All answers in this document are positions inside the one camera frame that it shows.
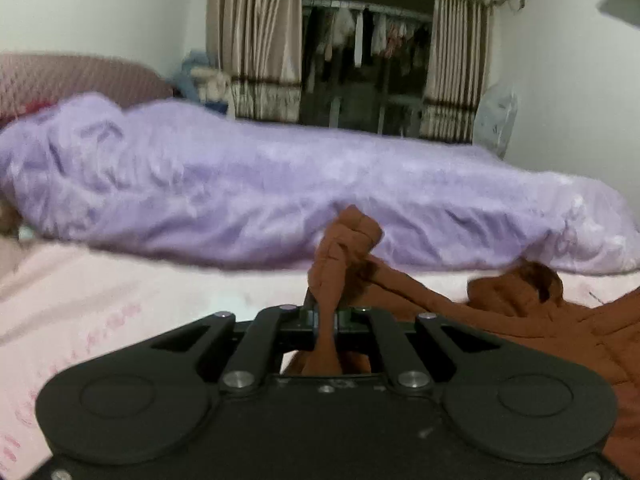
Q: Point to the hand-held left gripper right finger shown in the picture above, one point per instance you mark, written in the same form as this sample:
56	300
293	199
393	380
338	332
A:
361	317

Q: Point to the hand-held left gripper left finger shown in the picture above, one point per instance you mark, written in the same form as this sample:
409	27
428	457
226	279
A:
295	317

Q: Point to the brown padded jacket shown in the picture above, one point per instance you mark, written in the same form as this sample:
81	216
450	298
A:
525	320

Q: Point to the row of hanging clothes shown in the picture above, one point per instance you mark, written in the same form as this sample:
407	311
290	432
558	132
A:
365	35

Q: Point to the purple duvet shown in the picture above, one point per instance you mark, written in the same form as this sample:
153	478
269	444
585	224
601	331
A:
225	185

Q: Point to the plastic-covered standing fan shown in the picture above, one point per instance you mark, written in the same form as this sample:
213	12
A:
495	120

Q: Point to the beige striped curtain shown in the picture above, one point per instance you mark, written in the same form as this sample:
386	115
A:
457	55
255	40

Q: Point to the maroon padded headboard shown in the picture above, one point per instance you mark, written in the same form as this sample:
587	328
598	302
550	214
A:
75	80

